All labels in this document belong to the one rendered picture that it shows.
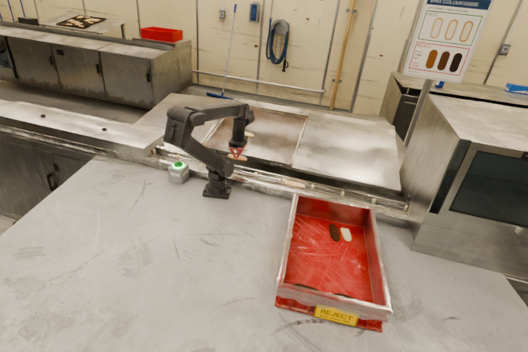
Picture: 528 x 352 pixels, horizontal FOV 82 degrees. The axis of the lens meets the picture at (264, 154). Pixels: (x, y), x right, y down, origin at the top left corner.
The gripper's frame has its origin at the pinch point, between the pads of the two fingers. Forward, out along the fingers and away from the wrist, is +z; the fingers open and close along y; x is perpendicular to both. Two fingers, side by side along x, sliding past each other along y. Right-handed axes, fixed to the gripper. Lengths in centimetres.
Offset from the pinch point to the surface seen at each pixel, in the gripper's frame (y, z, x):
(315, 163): 16.4, 4.2, -36.5
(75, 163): -11, 21, 90
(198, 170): -8.8, 7.3, 16.6
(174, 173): -17.4, 6.0, 24.5
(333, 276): -46, 10, -52
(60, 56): 200, 32, 321
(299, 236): -31, 11, -38
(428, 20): 81, -63, -80
